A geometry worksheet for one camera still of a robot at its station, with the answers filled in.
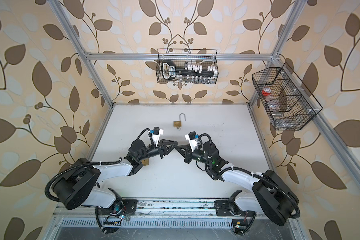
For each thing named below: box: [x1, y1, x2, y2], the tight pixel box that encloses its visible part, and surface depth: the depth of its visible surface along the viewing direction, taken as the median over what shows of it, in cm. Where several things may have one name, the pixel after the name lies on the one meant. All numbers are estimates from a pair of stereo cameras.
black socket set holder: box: [161, 60, 218, 80], surface depth 84 cm
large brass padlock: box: [173, 113, 186, 127], surface depth 110 cm
